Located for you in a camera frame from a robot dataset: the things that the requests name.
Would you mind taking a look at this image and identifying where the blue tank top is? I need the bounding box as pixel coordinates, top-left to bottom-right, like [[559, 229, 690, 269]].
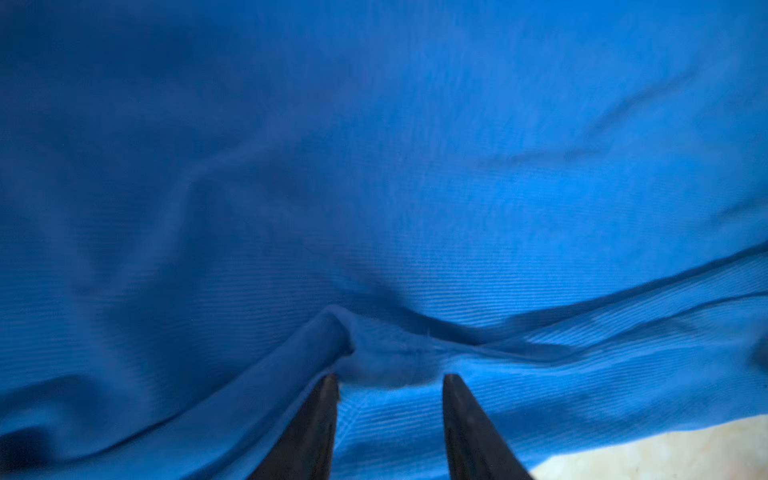
[[1, 1, 767, 479]]

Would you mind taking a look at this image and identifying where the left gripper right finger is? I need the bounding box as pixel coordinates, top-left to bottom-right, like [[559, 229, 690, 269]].
[[442, 374, 533, 480]]

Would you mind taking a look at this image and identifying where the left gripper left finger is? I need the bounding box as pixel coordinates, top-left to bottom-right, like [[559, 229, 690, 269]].
[[247, 374, 340, 480]]

